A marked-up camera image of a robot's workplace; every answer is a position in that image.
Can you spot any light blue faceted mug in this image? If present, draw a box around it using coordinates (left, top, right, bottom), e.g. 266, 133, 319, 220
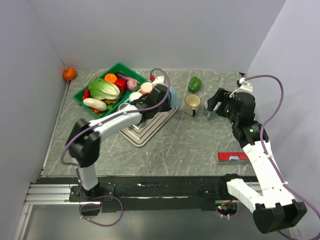
169, 86, 180, 108

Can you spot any cream mug black handle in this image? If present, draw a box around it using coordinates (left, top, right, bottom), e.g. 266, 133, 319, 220
184, 94, 201, 117

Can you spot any light blue white-bottom mug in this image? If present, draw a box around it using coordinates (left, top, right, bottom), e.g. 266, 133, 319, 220
128, 91, 143, 104

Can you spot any grey blue faceted mug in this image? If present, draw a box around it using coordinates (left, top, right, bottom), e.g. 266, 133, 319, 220
203, 101, 221, 120

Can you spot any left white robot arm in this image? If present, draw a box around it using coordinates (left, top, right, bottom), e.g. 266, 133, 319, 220
61, 84, 179, 201

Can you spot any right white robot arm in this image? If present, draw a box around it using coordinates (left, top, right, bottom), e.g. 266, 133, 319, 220
206, 88, 307, 234

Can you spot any pink mug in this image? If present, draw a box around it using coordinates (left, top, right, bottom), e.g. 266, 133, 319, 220
139, 82, 153, 95

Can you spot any green bell pepper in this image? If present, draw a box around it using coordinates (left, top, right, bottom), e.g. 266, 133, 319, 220
188, 76, 202, 94

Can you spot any toy pink onion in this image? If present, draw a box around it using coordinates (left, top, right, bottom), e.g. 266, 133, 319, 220
126, 79, 139, 92

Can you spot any toy red pepper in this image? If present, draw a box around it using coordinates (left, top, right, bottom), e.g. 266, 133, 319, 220
114, 78, 127, 93

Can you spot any toy purple eggplant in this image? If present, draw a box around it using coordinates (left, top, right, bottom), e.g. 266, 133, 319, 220
114, 72, 140, 84

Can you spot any steel tray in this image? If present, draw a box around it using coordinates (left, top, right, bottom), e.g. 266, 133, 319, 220
119, 106, 179, 148

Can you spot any green plastic basket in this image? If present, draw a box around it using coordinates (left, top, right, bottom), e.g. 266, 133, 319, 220
73, 63, 147, 119

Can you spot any toy orange carrot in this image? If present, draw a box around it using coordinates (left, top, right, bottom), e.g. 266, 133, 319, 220
104, 73, 118, 83

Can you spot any red box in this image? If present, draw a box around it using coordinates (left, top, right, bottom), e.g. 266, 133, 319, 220
217, 152, 251, 165

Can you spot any toy cabbage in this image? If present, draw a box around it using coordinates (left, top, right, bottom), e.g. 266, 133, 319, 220
88, 77, 120, 100

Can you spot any toy white radish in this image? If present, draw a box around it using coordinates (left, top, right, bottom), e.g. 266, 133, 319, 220
82, 97, 108, 112

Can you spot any toy red chili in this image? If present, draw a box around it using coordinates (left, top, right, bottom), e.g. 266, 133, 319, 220
82, 88, 91, 100

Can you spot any small orange pumpkin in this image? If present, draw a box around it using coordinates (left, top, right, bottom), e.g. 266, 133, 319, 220
62, 67, 77, 81

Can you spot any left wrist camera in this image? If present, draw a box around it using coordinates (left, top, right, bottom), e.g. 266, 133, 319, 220
151, 76, 165, 86

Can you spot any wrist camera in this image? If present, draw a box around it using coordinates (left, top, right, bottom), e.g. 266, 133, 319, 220
229, 77, 253, 98
151, 76, 165, 86

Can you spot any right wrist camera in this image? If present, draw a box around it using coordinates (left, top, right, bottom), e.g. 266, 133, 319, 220
229, 77, 253, 98

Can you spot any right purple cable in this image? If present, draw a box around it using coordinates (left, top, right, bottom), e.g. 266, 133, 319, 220
219, 74, 320, 240

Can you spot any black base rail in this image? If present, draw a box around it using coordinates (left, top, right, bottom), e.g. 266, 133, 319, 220
68, 174, 258, 215

